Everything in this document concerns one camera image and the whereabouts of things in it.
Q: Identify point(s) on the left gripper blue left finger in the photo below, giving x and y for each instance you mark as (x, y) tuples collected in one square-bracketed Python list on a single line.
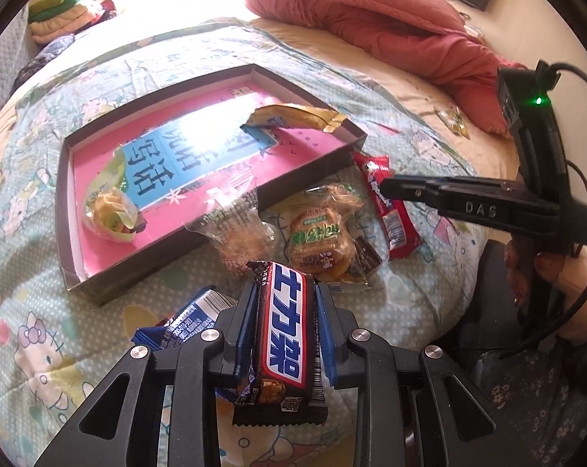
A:
[(239, 327)]

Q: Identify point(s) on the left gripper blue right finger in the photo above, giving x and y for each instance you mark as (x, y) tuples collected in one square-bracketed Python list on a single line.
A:
[(335, 323)]

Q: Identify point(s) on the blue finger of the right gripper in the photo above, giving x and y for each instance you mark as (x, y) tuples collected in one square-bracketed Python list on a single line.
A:
[(498, 204)]

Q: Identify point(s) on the blue biscuit packet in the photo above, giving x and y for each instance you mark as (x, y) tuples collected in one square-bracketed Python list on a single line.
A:
[(186, 320)]

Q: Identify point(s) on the brown Snickers bar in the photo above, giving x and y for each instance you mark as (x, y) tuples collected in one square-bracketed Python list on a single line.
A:
[(285, 377)]

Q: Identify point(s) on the green label round cake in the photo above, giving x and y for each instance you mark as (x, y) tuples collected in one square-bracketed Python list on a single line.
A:
[(319, 243)]

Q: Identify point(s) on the red Alpenliebe candy pack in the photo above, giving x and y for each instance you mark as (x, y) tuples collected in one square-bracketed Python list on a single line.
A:
[(401, 235)]

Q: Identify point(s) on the clear round cookie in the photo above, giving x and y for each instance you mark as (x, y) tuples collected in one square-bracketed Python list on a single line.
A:
[(236, 231)]

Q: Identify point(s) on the green pastry snack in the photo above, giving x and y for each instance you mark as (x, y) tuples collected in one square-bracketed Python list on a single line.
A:
[(111, 214)]

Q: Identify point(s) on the gold wrapper snack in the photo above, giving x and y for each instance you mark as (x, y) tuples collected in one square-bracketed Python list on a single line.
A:
[(295, 116)]

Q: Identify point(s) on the small yellow candy wrapper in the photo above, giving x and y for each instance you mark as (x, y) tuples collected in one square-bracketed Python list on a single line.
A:
[(452, 118)]

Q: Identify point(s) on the small brown chocolate packet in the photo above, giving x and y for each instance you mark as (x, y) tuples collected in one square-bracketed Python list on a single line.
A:
[(365, 263)]

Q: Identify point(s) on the Hello Kitty teal blanket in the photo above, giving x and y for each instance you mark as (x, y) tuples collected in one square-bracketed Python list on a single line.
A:
[(133, 180)]

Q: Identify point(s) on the red quilted comforter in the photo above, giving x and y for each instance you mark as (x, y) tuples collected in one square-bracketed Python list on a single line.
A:
[(426, 38)]

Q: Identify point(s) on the dark cardboard box tray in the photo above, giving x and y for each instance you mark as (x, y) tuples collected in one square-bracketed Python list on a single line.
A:
[(186, 175)]

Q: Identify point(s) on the pink book in tray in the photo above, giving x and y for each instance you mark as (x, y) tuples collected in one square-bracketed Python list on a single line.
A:
[(196, 170)]

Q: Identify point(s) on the dark floral cloth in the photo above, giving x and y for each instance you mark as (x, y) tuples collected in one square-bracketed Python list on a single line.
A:
[(51, 51)]

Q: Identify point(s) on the grey quilted sofa cover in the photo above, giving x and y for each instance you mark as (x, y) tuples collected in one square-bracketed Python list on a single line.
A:
[(17, 49)]

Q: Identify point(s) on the folded clothes stack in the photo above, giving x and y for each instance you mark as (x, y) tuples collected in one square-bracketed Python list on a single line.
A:
[(49, 20)]

